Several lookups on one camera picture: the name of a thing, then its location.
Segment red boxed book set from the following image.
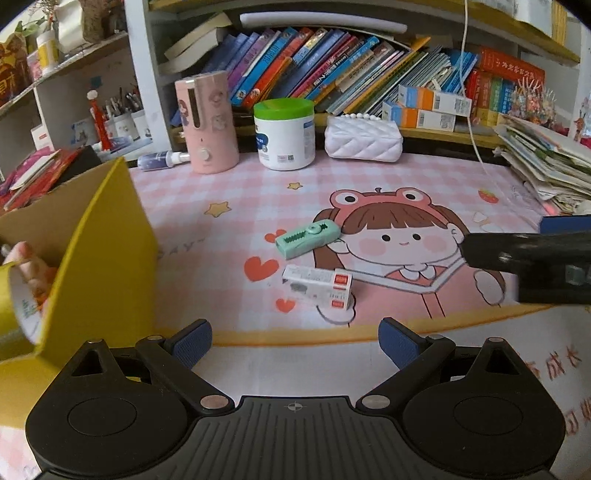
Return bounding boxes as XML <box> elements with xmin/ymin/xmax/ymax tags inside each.
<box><xmin>466</xmin><ymin>45</ymin><xmax>546</xmax><ymax>126</ymax></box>

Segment group of white pen cups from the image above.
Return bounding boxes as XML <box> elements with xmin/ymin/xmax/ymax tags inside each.
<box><xmin>99</xmin><ymin>84</ymin><xmax>154</xmax><ymax>148</ymax></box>

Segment red pen with figure top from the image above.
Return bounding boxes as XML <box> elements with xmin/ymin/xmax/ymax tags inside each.
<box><xmin>86</xmin><ymin>89</ymin><xmax>112</xmax><ymax>153</ymax></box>

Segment blue spray bottle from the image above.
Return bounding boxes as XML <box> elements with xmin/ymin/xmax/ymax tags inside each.
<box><xmin>137</xmin><ymin>150</ymin><xmax>191</xmax><ymax>172</ymax></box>

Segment pink checked cartoon tablecloth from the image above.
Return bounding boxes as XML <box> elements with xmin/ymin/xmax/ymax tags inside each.
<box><xmin>0</xmin><ymin>150</ymin><xmax>591</xmax><ymax>480</ymax></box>

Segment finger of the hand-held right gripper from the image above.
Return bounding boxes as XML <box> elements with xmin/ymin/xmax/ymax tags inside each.
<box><xmin>539</xmin><ymin>215</ymin><xmax>591</xmax><ymax>234</ymax></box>
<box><xmin>459</xmin><ymin>232</ymin><xmax>591</xmax><ymax>305</ymax></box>

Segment orange and white carton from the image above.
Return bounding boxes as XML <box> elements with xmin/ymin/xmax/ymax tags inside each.
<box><xmin>398</xmin><ymin>84</ymin><xmax>472</xmax><ymax>115</ymax></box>
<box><xmin>382</xmin><ymin>102</ymin><xmax>458</xmax><ymax>131</ymax></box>

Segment yellow cardboard box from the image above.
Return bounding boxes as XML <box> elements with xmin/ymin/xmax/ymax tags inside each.
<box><xmin>0</xmin><ymin>157</ymin><xmax>160</xmax><ymax>425</ymax></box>

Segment pile of papers and magazines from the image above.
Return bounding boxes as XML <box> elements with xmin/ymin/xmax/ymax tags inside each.
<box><xmin>494</xmin><ymin>113</ymin><xmax>591</xmax><ymax>216</ymax></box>

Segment white bookshelf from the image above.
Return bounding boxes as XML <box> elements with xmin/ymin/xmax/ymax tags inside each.
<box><xmin>0</xmin><ymin>0</ymin><xmax>583</xmax><ymax>153</ymax></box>

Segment white foam tube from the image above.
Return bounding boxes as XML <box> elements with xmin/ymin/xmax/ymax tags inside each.
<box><xmin>239</xmin><ymin>11</ymin><xmax>410</xmax><ymax>34</ymax></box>

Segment white small box red label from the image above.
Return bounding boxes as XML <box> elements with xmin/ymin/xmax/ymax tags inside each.
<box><xmin>281</xmin><ymin>264</ymin><xmax>354</xmax><ymax>311</ymax></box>

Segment pile of red packets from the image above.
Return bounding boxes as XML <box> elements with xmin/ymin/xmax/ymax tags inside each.
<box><xmin>0</xmin><ymin>148</ymin><xmax>84</xmax><ymax>209</ymax></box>

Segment white cable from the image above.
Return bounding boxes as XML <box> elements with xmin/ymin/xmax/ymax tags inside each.
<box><xmin>462</xmin><ymin>0</ymin><xmax>491</xmax><ymax>174</ymax></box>

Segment pink humidifier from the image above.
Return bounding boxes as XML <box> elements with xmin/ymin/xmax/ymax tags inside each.
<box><xmin>174</xmin><ymin>72</ymin><xmax>240</xmax><ymax>175</ymax></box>

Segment white jar with green lid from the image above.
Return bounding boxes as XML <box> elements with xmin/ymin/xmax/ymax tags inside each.
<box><xmin>253</xmin><ymin>98</ymin><xmax>317</xmax><ymax>171</ymax></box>

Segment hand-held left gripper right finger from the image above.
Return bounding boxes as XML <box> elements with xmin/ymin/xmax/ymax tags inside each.
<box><xmin>355</xmin><ymin>318</ymin><xmax>541</xmax><ymax>411</ymax></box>

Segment stacked flat books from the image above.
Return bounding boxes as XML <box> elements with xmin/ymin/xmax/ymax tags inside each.
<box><xmin>159</xmin><ymin>11</ymin><xmax>234</xmax><ymax>75</ymax></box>

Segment green correction tape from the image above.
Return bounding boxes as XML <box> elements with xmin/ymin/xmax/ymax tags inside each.
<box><xmin>275</xmin><ymin>220</ymin><xmax>342</xmax><ymax>259</ymax></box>

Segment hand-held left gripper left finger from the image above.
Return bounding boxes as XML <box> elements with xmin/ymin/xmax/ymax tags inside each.
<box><xmin>69</xmin><ymin>319</ymin><xmax>230</xmax><ymax>414</ymax></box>

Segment white quilted pouch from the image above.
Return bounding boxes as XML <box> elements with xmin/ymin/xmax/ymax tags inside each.
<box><xmin>324</xmin><ymin>114</ymin><xmax>403</xmax><ymax>164</ymax></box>

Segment row of leaning books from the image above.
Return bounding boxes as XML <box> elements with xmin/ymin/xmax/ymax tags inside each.
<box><xmin>203</xmin><ymin>27</ymin><xmax>478</xmax><ymax>116</ymax></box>

